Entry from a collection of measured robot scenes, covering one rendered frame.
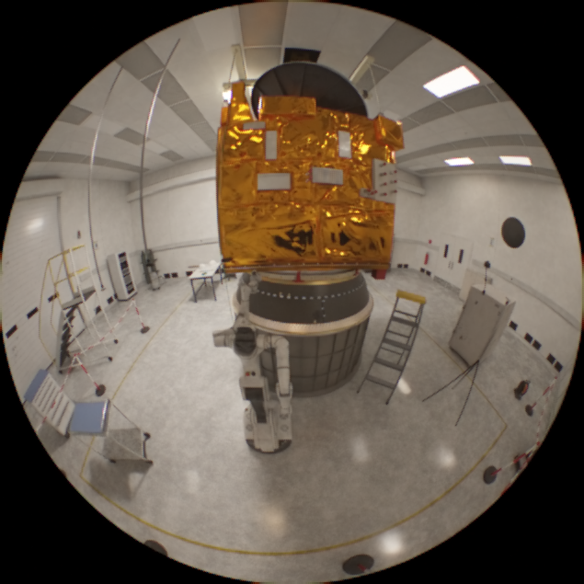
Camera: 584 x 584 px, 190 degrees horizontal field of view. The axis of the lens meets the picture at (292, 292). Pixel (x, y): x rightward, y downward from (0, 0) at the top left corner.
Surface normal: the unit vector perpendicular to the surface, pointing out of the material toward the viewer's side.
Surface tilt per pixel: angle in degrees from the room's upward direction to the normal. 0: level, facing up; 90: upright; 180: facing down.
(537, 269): 90
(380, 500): 0
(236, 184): 92
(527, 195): 90
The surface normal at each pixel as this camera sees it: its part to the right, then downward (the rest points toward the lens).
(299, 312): -0.08, -0.07
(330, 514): 0.00, -0.91
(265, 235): 0.12, 0.39
